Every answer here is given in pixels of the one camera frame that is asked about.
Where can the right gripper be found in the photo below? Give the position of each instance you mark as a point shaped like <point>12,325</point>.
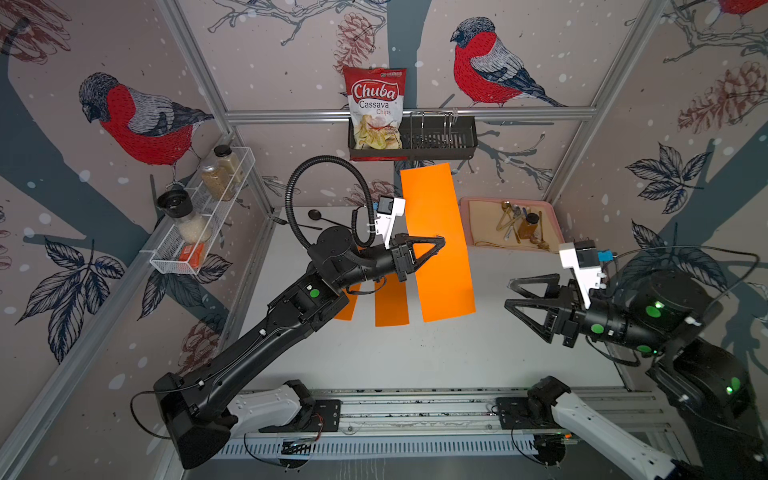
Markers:
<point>565,320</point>

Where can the orange paper sheet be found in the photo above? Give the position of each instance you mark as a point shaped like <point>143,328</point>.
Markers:
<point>347,313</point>
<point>444,282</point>
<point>391,302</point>

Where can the tan spice jar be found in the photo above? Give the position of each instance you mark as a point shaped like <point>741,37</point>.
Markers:
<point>228,160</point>

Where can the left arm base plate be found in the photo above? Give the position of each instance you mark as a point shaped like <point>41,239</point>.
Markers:
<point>317,416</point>

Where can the black lid rice jar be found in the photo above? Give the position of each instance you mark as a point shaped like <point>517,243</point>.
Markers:
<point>193,227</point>

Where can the black wire wall basket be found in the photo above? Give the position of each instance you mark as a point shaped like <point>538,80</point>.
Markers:
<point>423,138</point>

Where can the red cassava chips bag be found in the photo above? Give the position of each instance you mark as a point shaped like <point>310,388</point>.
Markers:
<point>376,101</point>

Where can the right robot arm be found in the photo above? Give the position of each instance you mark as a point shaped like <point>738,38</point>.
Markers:
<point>706,384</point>

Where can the pink tray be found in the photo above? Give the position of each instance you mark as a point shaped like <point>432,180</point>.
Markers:
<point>510,225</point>

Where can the brown spice jar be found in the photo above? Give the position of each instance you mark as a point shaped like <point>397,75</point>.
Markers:
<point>217,180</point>

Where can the black fork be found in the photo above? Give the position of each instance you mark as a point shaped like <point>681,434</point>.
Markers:
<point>281,221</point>

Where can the wooden stick utensil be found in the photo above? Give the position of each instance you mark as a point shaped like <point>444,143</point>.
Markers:
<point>541,226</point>

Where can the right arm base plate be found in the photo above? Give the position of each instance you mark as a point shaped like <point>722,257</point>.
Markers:
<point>530,413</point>

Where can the black spoon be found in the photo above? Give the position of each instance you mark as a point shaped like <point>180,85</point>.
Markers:
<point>316,215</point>

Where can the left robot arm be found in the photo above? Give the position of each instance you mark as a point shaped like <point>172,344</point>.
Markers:
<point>196,407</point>

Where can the clear acrylic wall shelf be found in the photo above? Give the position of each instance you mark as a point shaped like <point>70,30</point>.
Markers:
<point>165,258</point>

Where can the small amber bottle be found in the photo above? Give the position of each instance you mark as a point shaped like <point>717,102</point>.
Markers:
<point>528,226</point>

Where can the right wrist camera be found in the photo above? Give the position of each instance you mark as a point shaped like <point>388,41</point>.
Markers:
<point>586,262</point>

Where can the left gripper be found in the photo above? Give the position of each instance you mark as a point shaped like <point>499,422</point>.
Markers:
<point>400,250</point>

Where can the small red packet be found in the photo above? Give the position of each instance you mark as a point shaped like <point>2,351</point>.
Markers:
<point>192,255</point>

